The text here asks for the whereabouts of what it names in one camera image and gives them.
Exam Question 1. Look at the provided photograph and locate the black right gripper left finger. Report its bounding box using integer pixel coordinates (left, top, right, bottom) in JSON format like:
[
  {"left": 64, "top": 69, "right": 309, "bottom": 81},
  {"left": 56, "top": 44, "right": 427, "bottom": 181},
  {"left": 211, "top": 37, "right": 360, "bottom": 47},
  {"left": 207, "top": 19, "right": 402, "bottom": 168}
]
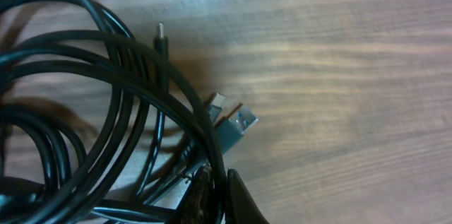
[{"left": 174, "top": 164, "right": 213, "bottom": 224}]

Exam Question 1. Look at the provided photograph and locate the black USB cable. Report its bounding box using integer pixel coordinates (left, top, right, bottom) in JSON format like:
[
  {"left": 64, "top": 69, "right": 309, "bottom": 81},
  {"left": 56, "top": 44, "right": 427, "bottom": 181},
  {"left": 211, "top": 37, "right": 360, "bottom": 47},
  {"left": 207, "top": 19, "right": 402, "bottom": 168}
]
[{"left": 0, "top": 0, "right": 259, "bottom": 224}]

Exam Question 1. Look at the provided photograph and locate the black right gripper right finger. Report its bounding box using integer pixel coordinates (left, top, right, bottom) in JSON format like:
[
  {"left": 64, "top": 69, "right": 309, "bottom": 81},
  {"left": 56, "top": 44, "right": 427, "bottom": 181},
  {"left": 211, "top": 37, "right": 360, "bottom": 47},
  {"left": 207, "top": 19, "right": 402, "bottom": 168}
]
[{"left": 225, "top": 169, "right": 269, "bottom": 224}]

